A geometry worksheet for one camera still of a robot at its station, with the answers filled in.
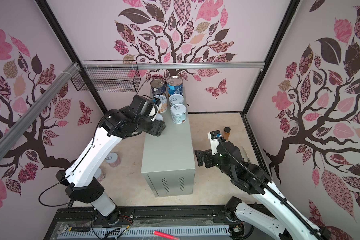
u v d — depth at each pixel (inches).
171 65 37.2
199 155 21.9
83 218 29.2
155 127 22.8
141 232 27.4
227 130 39.5
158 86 28.0
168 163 22.1
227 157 17.7
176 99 28.0
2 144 20.2
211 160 22.2
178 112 25.9
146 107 18.8
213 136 21.3
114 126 16.1
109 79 47.9
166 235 26.9
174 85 28.0
